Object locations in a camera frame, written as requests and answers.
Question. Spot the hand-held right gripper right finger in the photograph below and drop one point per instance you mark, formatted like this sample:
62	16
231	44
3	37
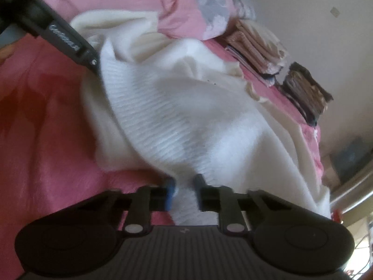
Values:
199	192

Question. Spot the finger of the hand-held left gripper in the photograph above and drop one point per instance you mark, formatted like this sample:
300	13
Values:
89	58

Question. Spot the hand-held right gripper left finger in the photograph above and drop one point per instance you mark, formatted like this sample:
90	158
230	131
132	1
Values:
170	194

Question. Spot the white deer print sweater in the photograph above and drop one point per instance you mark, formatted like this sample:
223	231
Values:
189	108

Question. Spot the stack of dark folded clothes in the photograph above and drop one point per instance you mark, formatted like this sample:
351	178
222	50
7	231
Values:
306	93

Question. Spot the stack of light folded clothes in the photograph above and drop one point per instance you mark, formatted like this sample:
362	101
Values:
256	52

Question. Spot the pink floral blanket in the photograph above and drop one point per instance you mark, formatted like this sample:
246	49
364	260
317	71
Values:
43	122

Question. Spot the pink and grey quilt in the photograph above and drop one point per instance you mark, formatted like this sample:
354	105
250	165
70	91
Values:
180	5

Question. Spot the blue water jug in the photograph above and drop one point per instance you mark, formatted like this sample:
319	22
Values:
349	163

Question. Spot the wall socket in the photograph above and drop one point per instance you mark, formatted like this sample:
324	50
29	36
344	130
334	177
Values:
335	11

